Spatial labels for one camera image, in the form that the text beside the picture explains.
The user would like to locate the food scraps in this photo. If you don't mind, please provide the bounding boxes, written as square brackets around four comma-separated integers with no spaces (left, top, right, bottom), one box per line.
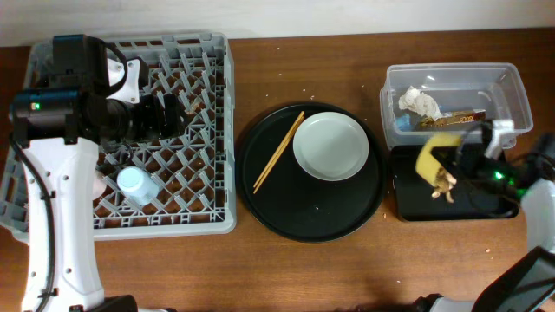
[431,168,457,204]

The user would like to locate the yellow bowl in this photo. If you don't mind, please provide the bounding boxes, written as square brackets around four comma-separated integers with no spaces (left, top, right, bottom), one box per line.
[415,133,461,187]

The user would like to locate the gold snack wrapper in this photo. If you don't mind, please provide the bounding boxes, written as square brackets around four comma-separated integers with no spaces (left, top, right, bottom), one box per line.
[418,109,486,128]

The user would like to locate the light blue plastic cup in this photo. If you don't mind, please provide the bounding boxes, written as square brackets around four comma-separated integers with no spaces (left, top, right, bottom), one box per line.
[116,166,160,206]

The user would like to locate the pink plastic cup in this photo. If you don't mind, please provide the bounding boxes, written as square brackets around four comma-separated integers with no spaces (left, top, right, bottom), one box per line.
[92,171,107,199]

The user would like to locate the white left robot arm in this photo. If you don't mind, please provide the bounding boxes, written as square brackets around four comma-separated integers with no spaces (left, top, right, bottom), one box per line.
[9,35,188,311]

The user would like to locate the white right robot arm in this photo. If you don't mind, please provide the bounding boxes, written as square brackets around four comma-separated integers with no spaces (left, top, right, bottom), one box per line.
[411,133,554,312]

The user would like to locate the grey plastic dishwasher rack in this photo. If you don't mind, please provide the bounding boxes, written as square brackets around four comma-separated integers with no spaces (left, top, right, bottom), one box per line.
[0,32,238,243]

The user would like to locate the black rectangular tray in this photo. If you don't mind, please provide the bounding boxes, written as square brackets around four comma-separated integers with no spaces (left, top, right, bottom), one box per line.
[390,146,519,222]

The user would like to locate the clear plastic bin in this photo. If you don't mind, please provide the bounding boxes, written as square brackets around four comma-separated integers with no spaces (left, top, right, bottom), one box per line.
[380,62,533,149]

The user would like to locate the crumpled white tissue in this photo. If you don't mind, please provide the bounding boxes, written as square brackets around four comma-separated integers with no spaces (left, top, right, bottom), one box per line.
[398,86,442,120]

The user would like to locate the light grey plate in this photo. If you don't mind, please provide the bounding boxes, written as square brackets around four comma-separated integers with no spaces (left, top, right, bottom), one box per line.
[292,112,369,182]

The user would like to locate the round black tray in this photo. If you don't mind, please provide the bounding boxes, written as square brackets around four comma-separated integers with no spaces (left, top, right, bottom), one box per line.
[236,101,389,243]

